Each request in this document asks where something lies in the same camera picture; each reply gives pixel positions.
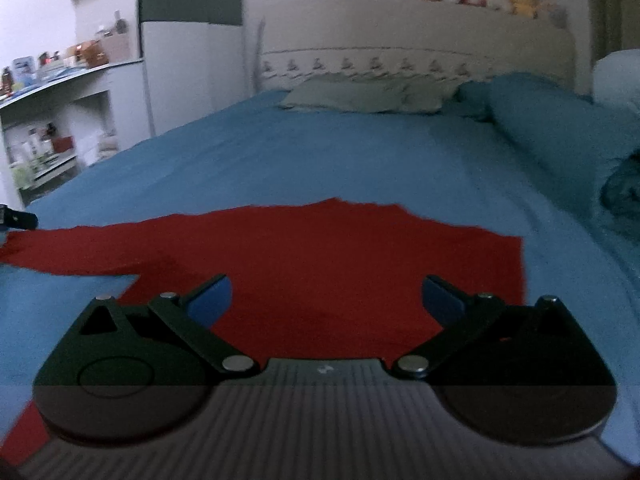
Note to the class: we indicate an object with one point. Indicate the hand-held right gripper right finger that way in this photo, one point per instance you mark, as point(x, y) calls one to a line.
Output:
point(442, 301)

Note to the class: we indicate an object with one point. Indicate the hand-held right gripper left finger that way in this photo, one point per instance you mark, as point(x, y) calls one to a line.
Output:
point(212, 302)

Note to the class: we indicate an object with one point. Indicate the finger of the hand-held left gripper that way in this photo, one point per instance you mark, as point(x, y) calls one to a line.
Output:
point(22, 219)

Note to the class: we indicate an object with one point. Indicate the red shirt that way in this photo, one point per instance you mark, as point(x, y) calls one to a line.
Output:
point(320, 270)

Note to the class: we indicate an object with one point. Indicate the group of bottles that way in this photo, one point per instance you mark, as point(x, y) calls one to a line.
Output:
point(32, 152)

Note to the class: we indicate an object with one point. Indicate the red box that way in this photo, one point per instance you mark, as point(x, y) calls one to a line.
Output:
point(63, 144)

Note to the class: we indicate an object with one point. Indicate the white shelf unit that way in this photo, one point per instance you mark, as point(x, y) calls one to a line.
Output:
point(50, 110)

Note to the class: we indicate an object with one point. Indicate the blue box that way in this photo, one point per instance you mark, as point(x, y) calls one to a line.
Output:
point(23, 67)

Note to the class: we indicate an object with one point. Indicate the bed with blue sheet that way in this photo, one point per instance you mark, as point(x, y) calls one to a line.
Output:
point(300, 160)

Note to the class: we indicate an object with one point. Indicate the brown box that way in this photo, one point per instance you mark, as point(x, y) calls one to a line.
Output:
point(94, 52)

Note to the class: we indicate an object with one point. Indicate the rolled blue duvet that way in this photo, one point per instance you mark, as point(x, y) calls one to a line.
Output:
point(550, 130)

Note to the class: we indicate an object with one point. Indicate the grey-green pillow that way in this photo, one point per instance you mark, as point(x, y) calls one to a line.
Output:
point(345, 95)
point(425, 97)

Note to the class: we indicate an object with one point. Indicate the teal crumpled cloth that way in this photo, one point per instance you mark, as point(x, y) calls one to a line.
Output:
point(622, 185)

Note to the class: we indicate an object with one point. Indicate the white wardrobe with grey band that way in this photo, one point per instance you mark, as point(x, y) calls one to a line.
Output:
point(190, 45)

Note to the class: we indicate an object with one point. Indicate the white pillow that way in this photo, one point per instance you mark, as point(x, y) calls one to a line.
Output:
point(619, 77)

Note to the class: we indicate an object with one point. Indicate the white plush toy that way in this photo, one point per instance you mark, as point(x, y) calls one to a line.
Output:
point(498, 0)

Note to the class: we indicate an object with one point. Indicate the yellow plush toy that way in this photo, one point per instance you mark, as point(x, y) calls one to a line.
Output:
point(525, 2)

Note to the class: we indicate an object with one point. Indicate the green curtain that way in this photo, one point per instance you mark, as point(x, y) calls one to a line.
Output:
point(614, 5)

